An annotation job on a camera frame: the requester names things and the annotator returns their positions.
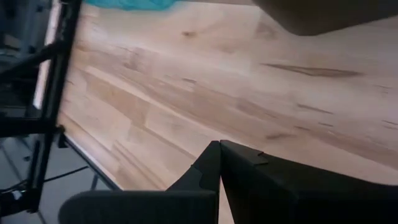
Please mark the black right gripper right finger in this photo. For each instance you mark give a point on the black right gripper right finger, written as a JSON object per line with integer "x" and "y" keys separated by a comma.
{"x": 311, "y": 199}

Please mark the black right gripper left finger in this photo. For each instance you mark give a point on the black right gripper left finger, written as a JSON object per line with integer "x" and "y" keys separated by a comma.
{"x": 140, "y": 207}

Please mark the black trash bin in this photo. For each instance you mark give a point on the black trash bin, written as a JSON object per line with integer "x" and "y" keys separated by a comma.
{"x": 326, "y": 15}

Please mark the teal spare plastic bag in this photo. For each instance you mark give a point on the teal spare plastic bag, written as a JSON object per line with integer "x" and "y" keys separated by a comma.
{"x": 130, "y": 3}

